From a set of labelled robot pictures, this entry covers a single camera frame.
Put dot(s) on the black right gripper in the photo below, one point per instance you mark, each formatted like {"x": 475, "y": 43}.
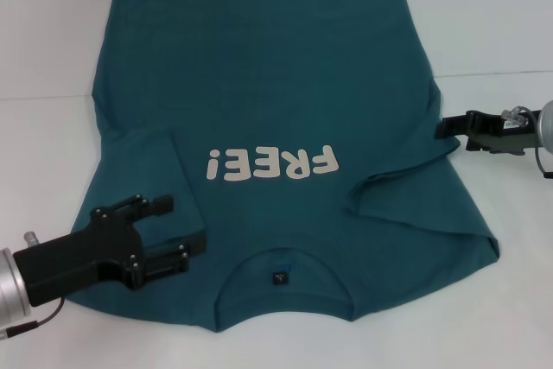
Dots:
{"x": 505, "y": 138}

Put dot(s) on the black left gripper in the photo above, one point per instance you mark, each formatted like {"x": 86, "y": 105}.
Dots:
{"x": 86, "y": 256}

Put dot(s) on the teal FREE print T-shirt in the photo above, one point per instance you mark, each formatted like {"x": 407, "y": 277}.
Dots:
{"x": 276, "y": 84}

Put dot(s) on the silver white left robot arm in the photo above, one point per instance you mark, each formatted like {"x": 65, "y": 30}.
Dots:
{"x": 10, "y": 287}

